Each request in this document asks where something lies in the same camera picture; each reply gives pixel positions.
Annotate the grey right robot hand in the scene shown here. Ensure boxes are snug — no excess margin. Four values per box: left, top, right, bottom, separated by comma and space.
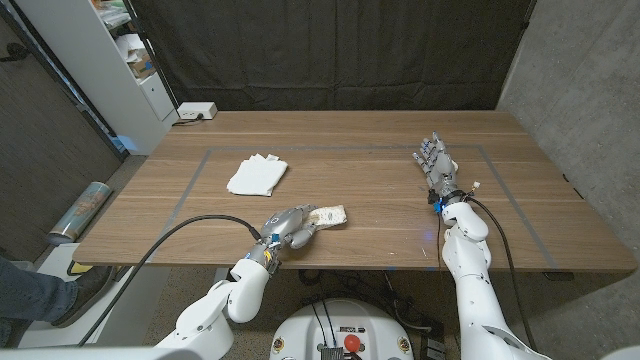
412, 131, 461, 200

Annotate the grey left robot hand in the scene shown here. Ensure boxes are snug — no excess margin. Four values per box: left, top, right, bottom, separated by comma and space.
257, 203, 322, 251

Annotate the cream patterned pen bag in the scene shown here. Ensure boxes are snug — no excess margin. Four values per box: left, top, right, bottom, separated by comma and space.
307, 204, 348, 232

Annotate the folded white cloth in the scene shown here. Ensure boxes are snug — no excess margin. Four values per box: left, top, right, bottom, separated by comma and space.
226, 153, 290, 197

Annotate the white robot torso base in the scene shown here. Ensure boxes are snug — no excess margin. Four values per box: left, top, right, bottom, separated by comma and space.
269, 298, 415, 360

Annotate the white power strip box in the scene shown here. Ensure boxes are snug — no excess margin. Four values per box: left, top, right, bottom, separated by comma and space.
177, 101, 219, 121

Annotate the black curtain backdrop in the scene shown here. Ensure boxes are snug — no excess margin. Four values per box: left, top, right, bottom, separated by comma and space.
128, 0, 536, 112

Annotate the person's dark shoe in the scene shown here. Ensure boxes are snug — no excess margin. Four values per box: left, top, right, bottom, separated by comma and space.
52, 265, 115, 327

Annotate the cardboard box with blue tape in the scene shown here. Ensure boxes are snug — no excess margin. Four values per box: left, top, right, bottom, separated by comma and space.
127, 52, 156, 79

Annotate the white shelf cabinet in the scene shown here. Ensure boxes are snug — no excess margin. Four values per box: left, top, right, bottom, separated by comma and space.
14, 0, 180, 156

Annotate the person's leg in jeans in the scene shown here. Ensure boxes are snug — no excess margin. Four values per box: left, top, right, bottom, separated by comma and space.
0, 254, 79, 346

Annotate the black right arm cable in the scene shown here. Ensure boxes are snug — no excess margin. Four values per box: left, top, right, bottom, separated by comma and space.
463, 194, 540, 352

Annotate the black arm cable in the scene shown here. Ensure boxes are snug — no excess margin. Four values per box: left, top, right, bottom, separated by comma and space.
463, 194, 540, 352
77, 214, 265, 348

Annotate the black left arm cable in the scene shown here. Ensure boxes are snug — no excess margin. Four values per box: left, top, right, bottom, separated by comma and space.
77, 214, 265, 348

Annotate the black door handle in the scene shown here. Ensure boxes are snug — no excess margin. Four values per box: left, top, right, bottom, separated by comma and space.
0, 42, 29, 64

